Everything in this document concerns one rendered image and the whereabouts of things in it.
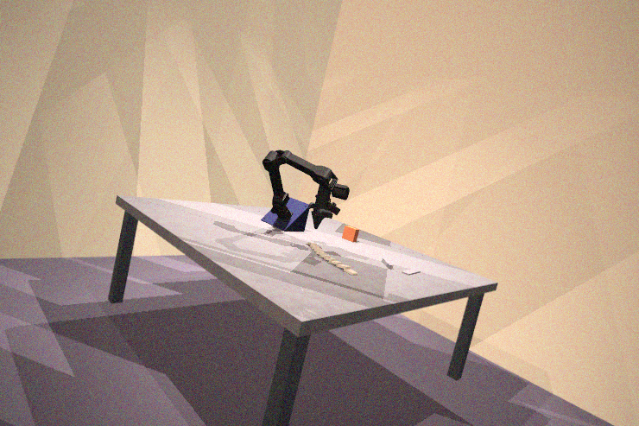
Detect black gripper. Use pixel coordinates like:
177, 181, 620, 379
308, 194, 333, 229

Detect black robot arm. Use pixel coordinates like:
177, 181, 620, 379
263, 149, 350, 222

